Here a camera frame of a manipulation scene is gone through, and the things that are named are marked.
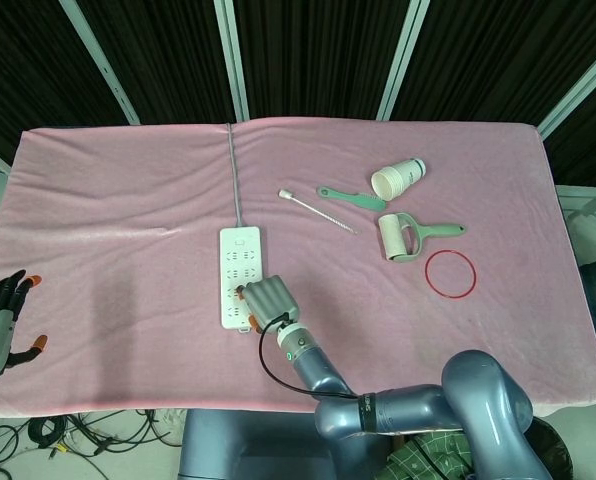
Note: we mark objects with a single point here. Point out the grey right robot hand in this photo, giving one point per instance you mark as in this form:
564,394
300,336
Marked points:
270,300

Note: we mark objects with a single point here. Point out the white power strip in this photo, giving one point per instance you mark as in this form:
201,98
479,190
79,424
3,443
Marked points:
235,260

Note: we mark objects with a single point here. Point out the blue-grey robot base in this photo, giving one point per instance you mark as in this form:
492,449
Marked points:
248,450

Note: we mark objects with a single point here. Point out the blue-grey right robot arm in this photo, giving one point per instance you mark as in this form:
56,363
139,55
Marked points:
408,405

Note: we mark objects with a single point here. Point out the white thin bottle brush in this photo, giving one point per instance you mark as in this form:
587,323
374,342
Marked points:
318,210

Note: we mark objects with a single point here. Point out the green comb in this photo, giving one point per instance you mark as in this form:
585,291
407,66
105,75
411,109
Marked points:
358,199

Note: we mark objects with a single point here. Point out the green lint roller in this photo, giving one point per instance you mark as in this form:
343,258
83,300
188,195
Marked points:
393,237

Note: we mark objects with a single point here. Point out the pink cloth table cover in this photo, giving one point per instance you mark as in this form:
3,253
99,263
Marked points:
128,280

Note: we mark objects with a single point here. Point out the white paper cup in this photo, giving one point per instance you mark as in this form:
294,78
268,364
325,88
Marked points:
398,177

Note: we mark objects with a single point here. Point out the green checkered cloth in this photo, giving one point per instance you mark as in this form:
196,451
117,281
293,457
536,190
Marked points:
428,455

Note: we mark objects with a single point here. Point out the white side cabinet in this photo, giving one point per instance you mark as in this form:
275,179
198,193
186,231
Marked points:
590,225

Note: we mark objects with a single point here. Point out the white partition frame post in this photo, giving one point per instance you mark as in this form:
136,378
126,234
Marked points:
103,65
232,60
403,60
578,85

